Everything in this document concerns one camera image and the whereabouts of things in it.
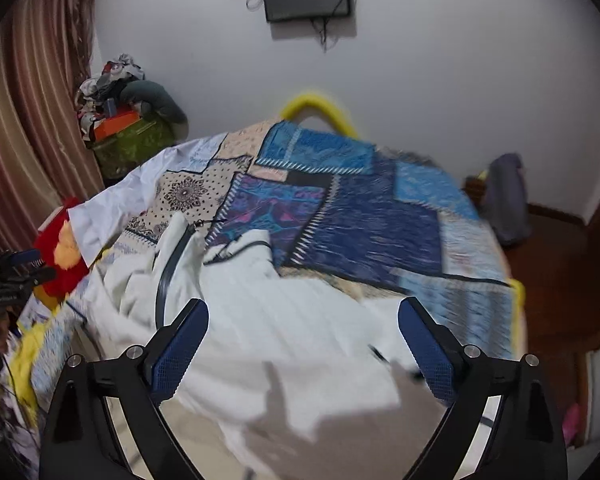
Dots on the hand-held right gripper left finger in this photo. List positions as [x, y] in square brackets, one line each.
[180, 352]

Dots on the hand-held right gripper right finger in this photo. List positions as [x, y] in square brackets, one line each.
[427, 355]

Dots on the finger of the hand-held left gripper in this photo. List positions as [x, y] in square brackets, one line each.
[40, 276]
[24, 258]

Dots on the white hooded sweatshirt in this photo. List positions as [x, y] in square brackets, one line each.
[280, 320]

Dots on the beige garment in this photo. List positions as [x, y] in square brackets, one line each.
[330, 452]

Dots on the pile of mixed clothes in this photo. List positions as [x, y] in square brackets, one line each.
[105, 82]

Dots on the red plush flower blanket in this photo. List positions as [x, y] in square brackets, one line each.
[55, 260]

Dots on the printed sheet with yellow border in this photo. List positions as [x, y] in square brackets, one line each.
[25, 360]

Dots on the patchwork printed bedspread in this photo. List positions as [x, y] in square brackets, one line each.
[380, 220]

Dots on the striped brown curtain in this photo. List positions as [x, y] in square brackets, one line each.
[30, 110]

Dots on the green patterned bag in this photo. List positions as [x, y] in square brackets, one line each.
[135, 147]

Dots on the orange box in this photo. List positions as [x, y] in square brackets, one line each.
[117, 127]

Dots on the pink cloth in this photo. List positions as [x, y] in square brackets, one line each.
[572, 425]

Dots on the grey hanging cloth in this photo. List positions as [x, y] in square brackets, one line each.
[507, 200]

